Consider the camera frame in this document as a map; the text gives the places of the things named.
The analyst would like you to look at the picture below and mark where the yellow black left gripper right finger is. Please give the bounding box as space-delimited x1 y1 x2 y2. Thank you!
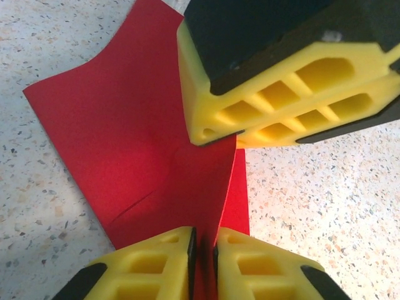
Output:
212 227 353 300

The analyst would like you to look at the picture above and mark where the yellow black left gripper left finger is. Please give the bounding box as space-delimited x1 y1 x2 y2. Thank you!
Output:
51 226 198 300

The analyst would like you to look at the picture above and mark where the red cloth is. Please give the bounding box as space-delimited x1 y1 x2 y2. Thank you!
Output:
22 0 251 300

